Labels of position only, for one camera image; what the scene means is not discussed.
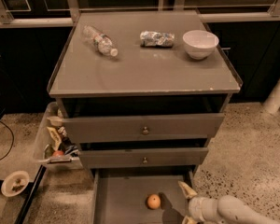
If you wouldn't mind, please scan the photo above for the white ceramic bowl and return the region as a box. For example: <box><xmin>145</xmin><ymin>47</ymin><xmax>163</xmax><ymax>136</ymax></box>
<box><xmin>183</xmin><ymin>30</ymin><xmax>219</xmax><ymax>60</ymax></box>

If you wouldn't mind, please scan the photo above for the grey drawer cabinet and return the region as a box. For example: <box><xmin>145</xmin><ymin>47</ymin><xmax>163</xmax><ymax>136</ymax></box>
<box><xmin>47</xmin><ymin>9</ymin><xmax>244</xmax><ymax>173</ymax></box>

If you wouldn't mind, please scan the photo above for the white plate with leftovers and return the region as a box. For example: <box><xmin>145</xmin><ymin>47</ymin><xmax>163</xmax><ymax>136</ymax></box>
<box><xmin>1</xmin><ymin>171</ymin><xmax>30</xmax><ymax>197</ymax></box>

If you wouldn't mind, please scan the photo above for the white pipe post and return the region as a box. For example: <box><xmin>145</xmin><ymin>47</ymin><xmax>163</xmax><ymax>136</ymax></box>
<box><xmin>263</xmin><ymin>78</ymin><xmax>280</xmax><ymax>114</ymax></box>

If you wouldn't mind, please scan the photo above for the yellow snack packet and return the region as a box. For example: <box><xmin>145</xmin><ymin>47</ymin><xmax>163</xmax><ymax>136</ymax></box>
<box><xmin>48</xmin><ymin>127</ymin><xmax>62</xmax><ymax>151</ymax></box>

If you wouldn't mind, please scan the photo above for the grey middle drawer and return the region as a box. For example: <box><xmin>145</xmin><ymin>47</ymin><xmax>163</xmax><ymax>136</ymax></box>
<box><xmin>79</xmin><ymin>147</ymin><xmax>208</xmax><ymax>169</ymax></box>

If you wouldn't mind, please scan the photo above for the clear plastic water bottle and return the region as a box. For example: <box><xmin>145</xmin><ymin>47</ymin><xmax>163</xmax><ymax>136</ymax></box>
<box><xmin>82</xmin><ymin>25</ymin><xmax>119</xmax><ymax>57</ymax></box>

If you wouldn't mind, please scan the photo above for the metal railing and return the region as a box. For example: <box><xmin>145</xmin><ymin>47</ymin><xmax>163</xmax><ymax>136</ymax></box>
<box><xmin>0</xmin><ymin>0</ymin><xmax>280</xmax><ymax>28</ymax></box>

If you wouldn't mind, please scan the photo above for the grey drawer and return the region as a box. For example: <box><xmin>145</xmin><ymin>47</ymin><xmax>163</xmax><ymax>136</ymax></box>
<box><xmin>79</xmin><ymin>147</ymin><xmax>208</xmax><ymax>169</ymax></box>
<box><xmin>63</xmin><ymin>113</ymin><xmax>224</xmax><ymax>144</ymax></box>
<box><xmin>91</xmin><ymin>166</ymin><xmax>193</xmax><ymax>224</ymax></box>

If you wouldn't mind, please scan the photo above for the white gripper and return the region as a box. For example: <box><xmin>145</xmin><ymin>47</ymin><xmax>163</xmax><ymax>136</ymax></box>
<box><xmin>178</xmin><ymin>181</ymin><xmax>219</xmax><ymax>224</ymax></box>

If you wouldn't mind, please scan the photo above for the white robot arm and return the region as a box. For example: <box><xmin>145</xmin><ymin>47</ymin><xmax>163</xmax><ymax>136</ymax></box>
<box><xmin>178</xmin><ymin>181</ymin><xmax>280</xmax><ymax>224</ymax></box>

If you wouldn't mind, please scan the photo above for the grey bottom drawer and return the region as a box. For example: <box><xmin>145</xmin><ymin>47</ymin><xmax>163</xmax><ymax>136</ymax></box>
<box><xmin>91</xmin><ymin>166</ymin><xmax>193</xmax><ymax>224</ymax></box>

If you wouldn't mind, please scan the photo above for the grey top drawer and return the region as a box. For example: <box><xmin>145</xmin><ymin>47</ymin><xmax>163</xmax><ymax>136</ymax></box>
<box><xmin>63</xmin><ymin>113</ymin><xmax>224</xmax><ymax>144</ymax></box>

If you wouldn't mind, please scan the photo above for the black floor cable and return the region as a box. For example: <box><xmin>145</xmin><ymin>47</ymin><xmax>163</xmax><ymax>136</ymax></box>
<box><xmin>0</xmin><ymin>116</ymin><xmax>16</xmax><ymax>166</ymax></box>

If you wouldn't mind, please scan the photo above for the small red fruit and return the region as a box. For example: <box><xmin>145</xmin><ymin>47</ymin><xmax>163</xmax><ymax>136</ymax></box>
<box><xmin>52</xmin><ymin>150</ymin><xmax>64</xmax><ymax>157</ymax></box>

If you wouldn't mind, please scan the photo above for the clear plastic storage bin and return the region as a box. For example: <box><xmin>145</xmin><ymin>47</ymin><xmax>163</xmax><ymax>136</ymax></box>
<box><xmin>33</xmin><ymin>102</ymin><xmax>82</xmax><ymax>172</ymax></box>

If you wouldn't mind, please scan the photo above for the orange fruit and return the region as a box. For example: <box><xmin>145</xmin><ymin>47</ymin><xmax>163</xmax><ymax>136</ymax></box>
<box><xmin>147</xmin><ymin>194</ymin><xmax>161</xmax><ymax>210</ymax></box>

